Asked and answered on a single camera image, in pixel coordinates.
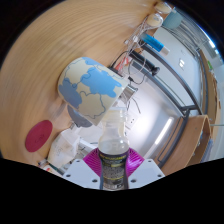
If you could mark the flat round red coaster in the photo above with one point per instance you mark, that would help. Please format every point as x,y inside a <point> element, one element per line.
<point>38,136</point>

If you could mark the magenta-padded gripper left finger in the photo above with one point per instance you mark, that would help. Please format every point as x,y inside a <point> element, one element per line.
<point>80,173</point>

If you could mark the clear bottle with dark label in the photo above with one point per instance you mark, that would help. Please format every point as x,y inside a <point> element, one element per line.
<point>113,160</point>

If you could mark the white tape roll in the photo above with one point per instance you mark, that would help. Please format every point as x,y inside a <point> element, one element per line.
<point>155,20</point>
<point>163,7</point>

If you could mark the teal cushion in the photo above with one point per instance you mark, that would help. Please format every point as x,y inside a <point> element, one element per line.
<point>172,19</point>

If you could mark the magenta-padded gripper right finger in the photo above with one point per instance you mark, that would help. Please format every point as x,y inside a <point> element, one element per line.
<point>146,173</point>

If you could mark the black electric shaver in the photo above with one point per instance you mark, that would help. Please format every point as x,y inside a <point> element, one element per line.
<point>143,61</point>

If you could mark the cream mug with blue print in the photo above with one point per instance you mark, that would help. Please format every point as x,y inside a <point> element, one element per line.
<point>93,86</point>

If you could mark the blue tube with white cap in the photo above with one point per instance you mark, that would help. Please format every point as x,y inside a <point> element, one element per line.
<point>154,43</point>

